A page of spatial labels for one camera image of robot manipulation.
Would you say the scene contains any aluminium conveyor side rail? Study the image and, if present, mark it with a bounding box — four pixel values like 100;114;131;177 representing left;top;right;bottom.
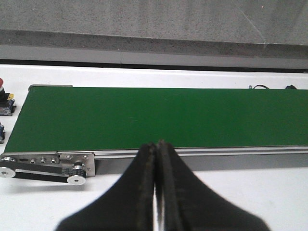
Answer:
94;146;308;159

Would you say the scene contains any black timing belt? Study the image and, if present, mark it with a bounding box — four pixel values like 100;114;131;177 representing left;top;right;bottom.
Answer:
14;167;86;183

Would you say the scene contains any silver belt pulley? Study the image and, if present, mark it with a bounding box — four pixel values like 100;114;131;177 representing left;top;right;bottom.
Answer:
67;175;86;186

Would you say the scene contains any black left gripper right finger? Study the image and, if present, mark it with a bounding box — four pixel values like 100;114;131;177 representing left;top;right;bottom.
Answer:
155;141;269;231

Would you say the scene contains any black cable behind conveyor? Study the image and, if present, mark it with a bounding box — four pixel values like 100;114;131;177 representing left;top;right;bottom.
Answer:
247;84;299;90

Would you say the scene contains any steel conveyor end plate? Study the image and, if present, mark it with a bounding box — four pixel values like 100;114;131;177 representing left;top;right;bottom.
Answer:
0;152;61;167

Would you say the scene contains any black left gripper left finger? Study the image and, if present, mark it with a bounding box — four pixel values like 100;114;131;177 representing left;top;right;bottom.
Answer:
57;143;156;231

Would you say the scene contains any steel conveyor support bracket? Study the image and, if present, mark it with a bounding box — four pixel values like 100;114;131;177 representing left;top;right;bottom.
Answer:
57;151;96;177

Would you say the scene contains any green conveyor belt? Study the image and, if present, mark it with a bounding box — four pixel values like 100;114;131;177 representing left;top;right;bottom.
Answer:
5;86;308;153

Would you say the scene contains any red mushroom push button switch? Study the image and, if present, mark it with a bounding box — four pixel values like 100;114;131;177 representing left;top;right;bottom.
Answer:
0;78;16;116

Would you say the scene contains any silver drive pulley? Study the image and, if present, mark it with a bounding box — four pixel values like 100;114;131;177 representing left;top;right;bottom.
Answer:
0;156;16;178

